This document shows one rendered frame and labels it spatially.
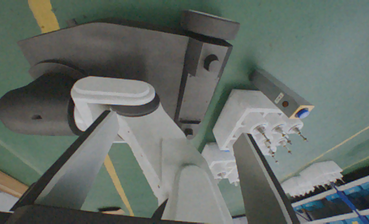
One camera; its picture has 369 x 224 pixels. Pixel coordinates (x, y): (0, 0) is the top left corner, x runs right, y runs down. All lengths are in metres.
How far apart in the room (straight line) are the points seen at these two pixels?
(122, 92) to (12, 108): 0.25
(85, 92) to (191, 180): 0.31
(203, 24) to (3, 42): 0.75
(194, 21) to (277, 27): 0.45
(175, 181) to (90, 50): 0.44
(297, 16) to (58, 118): 0.95
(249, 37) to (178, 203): 0.69
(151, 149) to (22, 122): 0.33
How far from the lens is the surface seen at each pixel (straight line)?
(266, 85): 0.74
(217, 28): 0.44
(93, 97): 0.37
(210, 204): 0.22
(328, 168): 3.14
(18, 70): 0.91
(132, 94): 0.35
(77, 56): 0.53
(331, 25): 1.00
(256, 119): 0.72
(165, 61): 0.46
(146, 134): 0.32
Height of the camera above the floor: 0.60
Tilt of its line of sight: 47 degrees down
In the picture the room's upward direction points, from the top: 168 degrees clockwise
